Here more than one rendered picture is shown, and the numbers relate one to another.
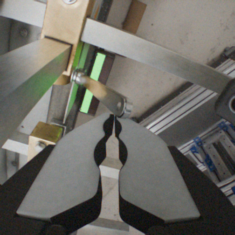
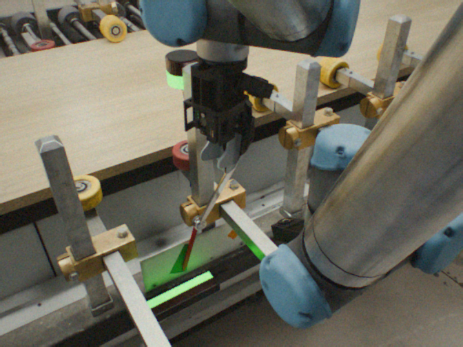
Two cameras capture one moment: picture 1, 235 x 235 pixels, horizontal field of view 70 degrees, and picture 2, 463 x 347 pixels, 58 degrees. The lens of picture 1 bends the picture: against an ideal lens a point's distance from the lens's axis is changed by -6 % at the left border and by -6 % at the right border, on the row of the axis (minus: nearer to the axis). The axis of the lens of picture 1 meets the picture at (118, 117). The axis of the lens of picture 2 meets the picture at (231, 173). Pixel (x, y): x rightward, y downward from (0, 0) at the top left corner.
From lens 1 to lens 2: 0.72 m
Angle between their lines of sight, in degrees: 79
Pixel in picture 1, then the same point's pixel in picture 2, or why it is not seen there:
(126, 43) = (242, 219)
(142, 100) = not seen: outside the picture
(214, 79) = not seen: hidden behind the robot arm
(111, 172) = (137, 302)
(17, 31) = (157, 239)
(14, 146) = (96, 227)
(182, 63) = (269, 244)
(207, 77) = not seen: hidden behind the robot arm
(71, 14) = (227, 191)
